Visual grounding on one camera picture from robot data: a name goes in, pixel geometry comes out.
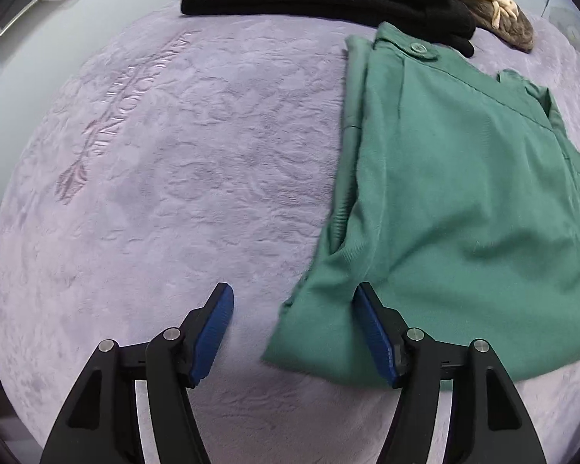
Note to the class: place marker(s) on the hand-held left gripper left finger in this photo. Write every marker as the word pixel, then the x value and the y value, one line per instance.
pixel 212 334

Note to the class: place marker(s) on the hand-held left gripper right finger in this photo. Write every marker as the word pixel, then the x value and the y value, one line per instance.
pixel 374 338

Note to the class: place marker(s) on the green shorts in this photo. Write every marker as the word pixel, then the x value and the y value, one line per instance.
pixel 454 193

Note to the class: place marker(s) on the purple embossed blanket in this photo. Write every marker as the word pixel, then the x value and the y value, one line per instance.
pixel 174 179

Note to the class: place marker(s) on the brown knitted garment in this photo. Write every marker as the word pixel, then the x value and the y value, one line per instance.
pixel 518 30

